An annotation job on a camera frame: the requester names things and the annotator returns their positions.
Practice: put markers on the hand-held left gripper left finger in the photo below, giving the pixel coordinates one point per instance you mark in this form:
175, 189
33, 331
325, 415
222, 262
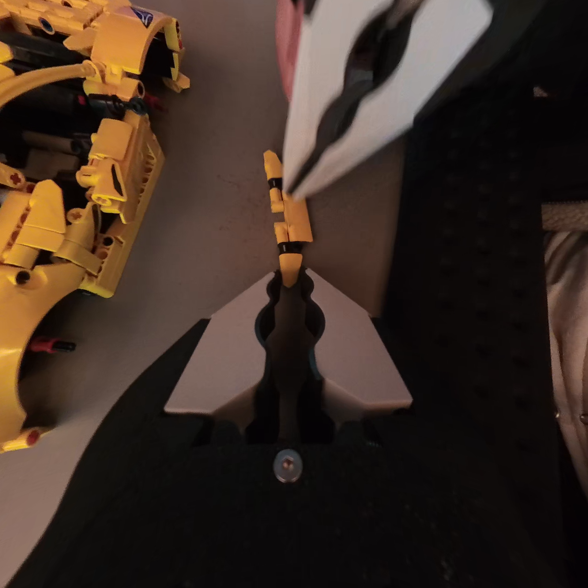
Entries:
216, 367

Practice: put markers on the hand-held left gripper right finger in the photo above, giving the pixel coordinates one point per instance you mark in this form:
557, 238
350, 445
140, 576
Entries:
363, 367

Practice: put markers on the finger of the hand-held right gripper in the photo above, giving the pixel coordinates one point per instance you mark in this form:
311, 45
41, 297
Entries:
432, 69
321, 69

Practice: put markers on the yellow and black brick strip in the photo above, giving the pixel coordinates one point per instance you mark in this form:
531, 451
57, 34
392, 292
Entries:
296, 220

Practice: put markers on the yellow toy brick car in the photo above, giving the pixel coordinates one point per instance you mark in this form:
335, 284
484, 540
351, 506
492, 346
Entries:
124, 46

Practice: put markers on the grey desk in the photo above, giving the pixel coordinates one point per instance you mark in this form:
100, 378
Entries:
220, 115

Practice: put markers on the person's right hand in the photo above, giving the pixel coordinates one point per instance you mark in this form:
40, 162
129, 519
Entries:
289, 41

